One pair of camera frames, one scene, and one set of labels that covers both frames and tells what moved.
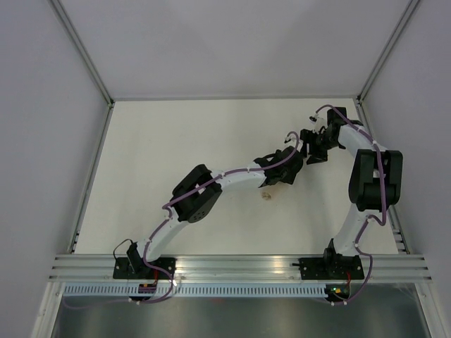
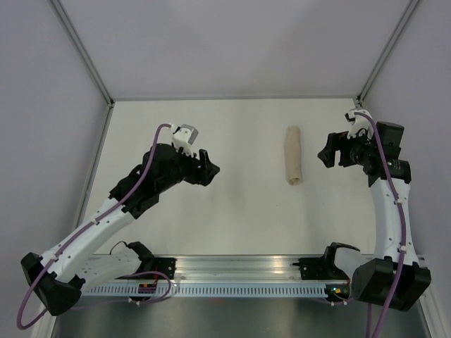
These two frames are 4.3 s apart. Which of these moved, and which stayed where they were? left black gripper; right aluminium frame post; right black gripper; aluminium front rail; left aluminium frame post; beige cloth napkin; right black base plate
Moved: left black gripper; beige cloth napkin; right black gripper
Stayed: aluminium front rail; left aluminium frame post; right aluminium frame post; right black base plate
